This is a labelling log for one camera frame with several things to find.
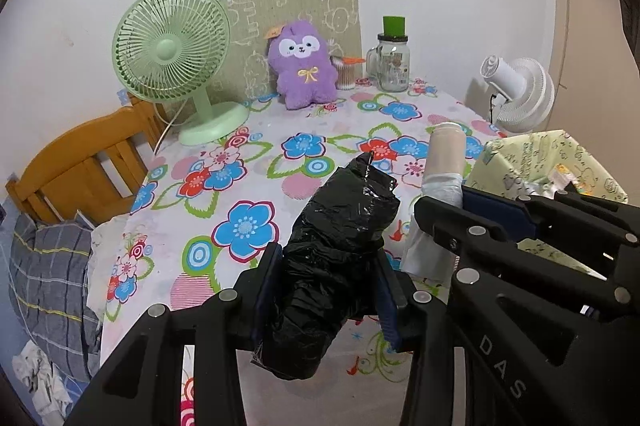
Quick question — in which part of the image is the purple plush toy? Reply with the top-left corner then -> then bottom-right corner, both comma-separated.
266,20 -> 339,111

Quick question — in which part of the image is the beige door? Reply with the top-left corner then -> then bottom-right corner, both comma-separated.
544,0 -> 640,187

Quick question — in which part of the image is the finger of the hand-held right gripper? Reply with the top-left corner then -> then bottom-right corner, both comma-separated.
461,186 -> 640,249
414,195 -> 516,278

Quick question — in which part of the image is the green desk fan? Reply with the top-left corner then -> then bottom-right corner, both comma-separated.
111,0 -> 250,147

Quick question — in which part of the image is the black plastic bag bundle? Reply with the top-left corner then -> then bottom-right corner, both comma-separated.
250,152 -> 401,380

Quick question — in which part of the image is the beige roll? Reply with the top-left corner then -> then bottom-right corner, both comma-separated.
403,121 -> 470,281

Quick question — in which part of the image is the glass jar mug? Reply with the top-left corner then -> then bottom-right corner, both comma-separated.
366,34 -> 411,93

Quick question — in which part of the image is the floral tablecloth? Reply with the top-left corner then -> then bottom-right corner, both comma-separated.
100,78 -> 508,426

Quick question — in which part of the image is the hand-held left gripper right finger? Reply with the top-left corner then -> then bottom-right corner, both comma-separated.
372,251 -> 453,426

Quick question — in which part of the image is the white fan cable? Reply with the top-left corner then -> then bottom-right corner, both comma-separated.
152,101 -> 194,157

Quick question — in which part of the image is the yellow patterned storage box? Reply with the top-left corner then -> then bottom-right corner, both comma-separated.
465,129 -> 630,274

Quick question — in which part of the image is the green patterned wall sheet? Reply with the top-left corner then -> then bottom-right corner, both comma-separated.
220,0 -> 364,103

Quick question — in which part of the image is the green plastic cup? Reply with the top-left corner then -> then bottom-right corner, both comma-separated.
382,15 -> 407,40

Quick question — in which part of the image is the white desk fan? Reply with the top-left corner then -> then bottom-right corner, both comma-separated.
467,54 -> 556,137

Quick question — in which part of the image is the grey plaid blanket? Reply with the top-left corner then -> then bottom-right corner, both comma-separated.
7,213 -> 103,382

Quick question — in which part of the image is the blue bed sheet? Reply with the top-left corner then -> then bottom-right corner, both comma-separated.
62,373 -> 95,412

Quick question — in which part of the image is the white crumpled cloth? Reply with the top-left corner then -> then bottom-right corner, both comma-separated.
12,340 -> 74,418

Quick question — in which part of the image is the cotton swab container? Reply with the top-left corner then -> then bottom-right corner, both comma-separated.
332,53 -> 366,91

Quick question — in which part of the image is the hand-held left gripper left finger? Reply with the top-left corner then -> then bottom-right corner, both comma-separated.
65,243 -> 283,426

